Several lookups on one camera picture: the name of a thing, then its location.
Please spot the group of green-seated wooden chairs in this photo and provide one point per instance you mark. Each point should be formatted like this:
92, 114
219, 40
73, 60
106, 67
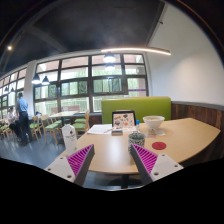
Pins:
51, 126

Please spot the white paper napkin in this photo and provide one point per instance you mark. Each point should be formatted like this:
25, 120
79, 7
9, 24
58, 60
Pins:
159, 132

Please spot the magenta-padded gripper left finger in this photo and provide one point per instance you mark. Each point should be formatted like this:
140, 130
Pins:
61, 166

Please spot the white paper sheet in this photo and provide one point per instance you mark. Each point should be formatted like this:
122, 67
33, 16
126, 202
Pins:
98, 129

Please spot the long curved ceiling light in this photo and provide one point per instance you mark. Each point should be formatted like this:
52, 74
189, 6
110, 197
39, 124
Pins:
140, 50

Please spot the green upholstered bench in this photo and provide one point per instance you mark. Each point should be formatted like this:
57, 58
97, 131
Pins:
150, 106

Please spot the clear plastic drink bottle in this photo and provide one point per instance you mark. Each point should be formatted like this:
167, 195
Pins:
70, 138

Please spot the black-framed picture stand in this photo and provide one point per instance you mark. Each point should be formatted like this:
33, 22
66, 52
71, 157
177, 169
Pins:
123, 120

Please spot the large dark-framed window wall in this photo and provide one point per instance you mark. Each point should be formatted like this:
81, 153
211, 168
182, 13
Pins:
80, 86

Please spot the green speckled white mug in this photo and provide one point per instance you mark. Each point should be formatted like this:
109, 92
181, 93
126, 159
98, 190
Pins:
136, 139

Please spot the flat round red coaster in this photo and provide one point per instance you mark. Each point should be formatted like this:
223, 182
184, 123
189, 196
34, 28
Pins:
159, 145

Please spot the wooden dining table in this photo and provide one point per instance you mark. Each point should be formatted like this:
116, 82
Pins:
63, 114

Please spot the small dark box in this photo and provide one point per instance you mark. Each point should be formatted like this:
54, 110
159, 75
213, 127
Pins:
117, 132

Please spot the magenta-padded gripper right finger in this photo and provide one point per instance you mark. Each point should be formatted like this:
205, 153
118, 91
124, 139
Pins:
163, 165

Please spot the small blue-capped bottle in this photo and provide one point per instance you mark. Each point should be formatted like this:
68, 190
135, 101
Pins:
137, 124

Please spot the group of pendant lamps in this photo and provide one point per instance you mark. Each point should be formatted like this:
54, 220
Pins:
109, 58

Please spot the white ceramic bowl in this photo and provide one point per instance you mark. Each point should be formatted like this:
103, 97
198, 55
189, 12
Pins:
153, 122

